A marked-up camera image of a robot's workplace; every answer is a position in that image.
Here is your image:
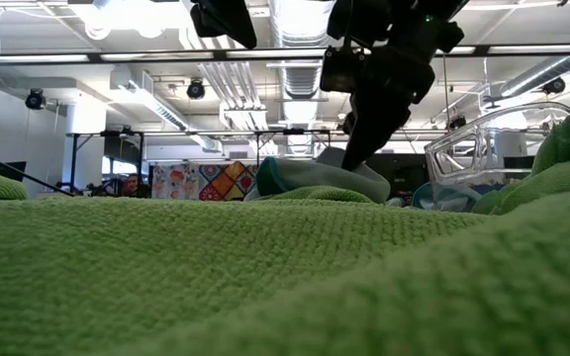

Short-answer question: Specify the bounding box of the colourful patchwork quilt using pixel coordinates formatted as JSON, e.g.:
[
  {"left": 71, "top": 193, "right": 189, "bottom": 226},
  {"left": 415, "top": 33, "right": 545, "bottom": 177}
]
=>
[{"left": 198, "top": 159, "right": 259, "bottom": 202}]

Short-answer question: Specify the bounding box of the clear plastic basket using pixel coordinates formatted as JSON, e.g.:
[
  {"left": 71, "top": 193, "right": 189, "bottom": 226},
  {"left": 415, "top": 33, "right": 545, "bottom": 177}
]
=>
[{"left": 423, "top": 101, "right": 570, "bottom": 214}]

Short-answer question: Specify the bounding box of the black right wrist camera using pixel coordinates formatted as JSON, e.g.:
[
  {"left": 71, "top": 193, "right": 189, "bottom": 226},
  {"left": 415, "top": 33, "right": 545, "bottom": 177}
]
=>
[{"left": 319, "top": 45, "right": 367, "bottom": 95}]

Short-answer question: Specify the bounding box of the ribbed silver air duct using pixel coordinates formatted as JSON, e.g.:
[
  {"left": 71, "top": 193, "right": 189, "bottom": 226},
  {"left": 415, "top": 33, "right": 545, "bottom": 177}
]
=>
[{"left": 268, "top": 0, "right": 338, "bottom": 155}]

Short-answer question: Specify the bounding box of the light blue microfiber towel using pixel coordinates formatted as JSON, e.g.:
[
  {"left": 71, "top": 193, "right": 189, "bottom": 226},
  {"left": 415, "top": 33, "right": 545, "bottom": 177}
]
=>
[
  {"left": 412, "top": 181, "right": 484, "bottom": 214},
  {"left": 243, "top": 146, "right": 393, "bottom": 205}
]

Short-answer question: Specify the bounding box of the black cabinet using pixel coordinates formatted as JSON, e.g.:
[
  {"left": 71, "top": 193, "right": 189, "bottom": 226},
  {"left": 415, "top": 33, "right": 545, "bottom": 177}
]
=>
[{"left": 366, "top": 152, "right": 428, "bottom": 199}]

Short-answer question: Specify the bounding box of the black background rig frame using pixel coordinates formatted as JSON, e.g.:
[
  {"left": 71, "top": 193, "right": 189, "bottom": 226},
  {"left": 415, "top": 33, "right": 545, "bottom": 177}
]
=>
[{"left": 64, "top": 127, "right": 350, "bottom": 199}]

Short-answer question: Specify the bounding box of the person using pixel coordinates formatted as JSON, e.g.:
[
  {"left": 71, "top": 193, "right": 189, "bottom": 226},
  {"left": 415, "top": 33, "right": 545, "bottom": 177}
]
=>
[{"left": 120, "top": 172, "right": 143, "bottom": 199}]

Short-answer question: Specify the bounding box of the floral hanging cloth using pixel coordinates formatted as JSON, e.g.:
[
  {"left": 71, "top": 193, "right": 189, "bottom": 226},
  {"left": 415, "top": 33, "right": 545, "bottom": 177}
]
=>
[{"left": 149, "top": 162, "right": 202, "bottom": 201}]

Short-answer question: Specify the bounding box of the dark wall monitor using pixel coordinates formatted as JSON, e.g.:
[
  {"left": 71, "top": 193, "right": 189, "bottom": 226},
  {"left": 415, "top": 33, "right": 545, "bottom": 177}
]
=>
[{"left": 0, "top": 160, "right": 28, "bottom": 183}]

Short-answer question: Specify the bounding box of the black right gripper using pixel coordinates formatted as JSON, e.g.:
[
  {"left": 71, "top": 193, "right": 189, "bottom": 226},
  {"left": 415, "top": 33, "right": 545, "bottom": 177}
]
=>
[{"left": 340, "top": 42, "right": 437, "bottom": 172}]

